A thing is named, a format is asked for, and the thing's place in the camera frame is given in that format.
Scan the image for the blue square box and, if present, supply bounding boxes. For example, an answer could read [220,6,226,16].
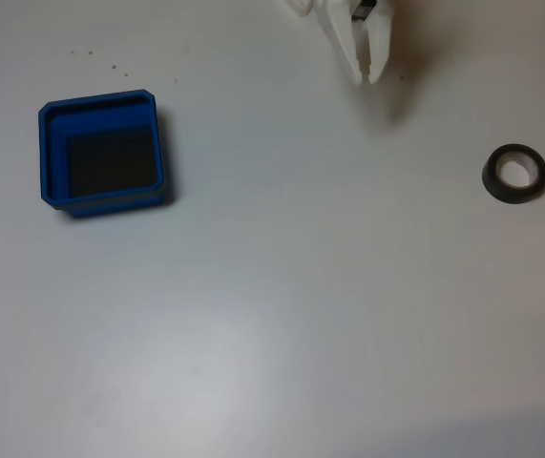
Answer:
[37,89,166,220]

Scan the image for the black tape roll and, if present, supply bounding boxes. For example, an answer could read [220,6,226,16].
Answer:
[480,141,545,206]

